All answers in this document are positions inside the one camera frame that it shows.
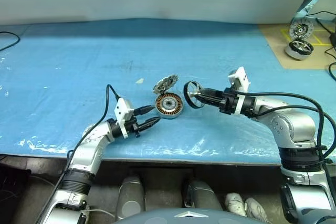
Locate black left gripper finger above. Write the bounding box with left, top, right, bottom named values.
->
left=138, top=117, right=162, bottom=132
left=133, top=105, right=156, bottom=116

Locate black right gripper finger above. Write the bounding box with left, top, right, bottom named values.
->
left=196, top=95, right=223, bottom=108
left=198, top=88, right=224, bottom=99

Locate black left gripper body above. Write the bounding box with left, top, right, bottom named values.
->
left=125, top=114, right=142, bottom=138

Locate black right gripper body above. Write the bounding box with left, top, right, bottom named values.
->
left=219, top=87, right=239, bottom=116

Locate copper wound motor stator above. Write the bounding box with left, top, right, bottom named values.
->
left=152, top=74, right=186, bottom=118

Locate black spoked rotor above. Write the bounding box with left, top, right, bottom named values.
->
left=183, top=80, right=208, bottom=110

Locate spare silver housing with rotor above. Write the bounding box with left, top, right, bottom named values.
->
left=285, top=39, right=314, bottom=60

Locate spare upright silver motor lid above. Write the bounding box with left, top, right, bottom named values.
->
left=289, top=17, right=314, bottom=39

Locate brown cardboard sheet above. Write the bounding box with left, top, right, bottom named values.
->
left=258, top=23, right=336, bottom=70

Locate grey left robot thigh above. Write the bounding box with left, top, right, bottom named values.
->
left=115, top=176, right=146, bottom=221

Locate grey robot thigh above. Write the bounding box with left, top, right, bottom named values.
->
left=183, top=179, right=224, bottom=212
left=115, top=176, right=146, bottom=221

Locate grey right robot thigh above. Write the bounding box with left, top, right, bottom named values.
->
left=183, top=179, right=224, bottom=212

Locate blue foam table mat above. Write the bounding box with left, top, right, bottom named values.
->
left=0, top=18, right=336, bottom=167

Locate grey robot torso with emblem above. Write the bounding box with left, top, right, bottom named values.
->
left=110, top=207, right=263, bottom=224

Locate white shoe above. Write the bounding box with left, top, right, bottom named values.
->
left=225, top=193, right=249, bottom=217
left=245, top=197, right=269, bottom=224

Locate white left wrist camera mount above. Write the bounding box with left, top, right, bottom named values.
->
left=114, top=98, right=135, bottom=139

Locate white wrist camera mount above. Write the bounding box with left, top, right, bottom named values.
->
left=227, top=66, right=251, bottom=116
left=114, top=98, right=135, bottom=139

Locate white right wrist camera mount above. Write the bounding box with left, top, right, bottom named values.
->
left=227, top=66, right=251, bottom=116

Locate thin white cable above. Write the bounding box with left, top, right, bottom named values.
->
left=28, top=174, right=117, bottom=220

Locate black cable with plug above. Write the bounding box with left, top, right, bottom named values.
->
left=306, top=10, right=336, bottom=81

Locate thin black looped cable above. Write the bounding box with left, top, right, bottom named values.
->
left=0, top=31, right=20, bottom=52

